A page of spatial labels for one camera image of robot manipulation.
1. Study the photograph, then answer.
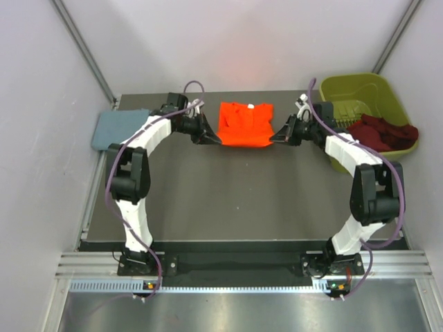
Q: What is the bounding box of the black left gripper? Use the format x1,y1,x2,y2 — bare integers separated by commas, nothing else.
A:
176,111,222,145

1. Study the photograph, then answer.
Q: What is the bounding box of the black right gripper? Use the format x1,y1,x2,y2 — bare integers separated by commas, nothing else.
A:
270,114,319,147

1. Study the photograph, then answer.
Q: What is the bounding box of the orange t shirt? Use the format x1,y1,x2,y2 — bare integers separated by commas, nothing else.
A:
217,102,274,148

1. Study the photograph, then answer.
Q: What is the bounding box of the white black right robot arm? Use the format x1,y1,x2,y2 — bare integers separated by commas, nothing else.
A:
270,98,404,278

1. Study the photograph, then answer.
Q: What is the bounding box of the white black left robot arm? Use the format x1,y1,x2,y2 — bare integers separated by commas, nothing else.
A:
105,93,222,276

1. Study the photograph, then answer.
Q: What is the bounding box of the green plastic basket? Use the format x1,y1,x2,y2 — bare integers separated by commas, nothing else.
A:
318,73,419,161

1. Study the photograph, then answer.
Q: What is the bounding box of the dark red t shirt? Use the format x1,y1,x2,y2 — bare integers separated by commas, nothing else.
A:
347,114,419,152

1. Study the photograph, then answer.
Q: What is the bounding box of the folded grey-blue t shirt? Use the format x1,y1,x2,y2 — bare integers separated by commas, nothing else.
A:
91,109,150,151

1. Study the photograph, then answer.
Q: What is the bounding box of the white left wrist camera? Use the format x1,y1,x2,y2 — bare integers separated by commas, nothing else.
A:
188,99,204,118

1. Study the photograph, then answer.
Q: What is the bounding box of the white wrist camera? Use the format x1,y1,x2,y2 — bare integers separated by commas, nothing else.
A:
188,99,204,118
295,93,311,122

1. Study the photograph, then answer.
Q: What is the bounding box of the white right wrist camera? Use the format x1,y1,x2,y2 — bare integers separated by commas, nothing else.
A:
295,93,311,122

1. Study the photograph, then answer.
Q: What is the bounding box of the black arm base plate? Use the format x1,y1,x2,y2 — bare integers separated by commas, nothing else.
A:
116,250,368,277

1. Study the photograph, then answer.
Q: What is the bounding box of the left aluminium corner post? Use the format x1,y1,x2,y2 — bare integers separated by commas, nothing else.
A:
49,0,117,105

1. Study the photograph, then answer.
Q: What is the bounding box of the aluminium corner post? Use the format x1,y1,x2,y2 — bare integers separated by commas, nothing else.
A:
371,0,424,75
49,0,117,105

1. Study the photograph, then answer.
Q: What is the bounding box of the aluminium front frame rail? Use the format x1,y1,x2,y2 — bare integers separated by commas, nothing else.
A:
55,250,433,279

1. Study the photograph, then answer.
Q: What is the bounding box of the right aluminium corner post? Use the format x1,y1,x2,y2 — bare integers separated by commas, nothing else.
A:
371,0,424,75

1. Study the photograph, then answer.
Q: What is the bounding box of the slotted grey cable duct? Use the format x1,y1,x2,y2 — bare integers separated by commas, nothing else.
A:
70,279,350,293

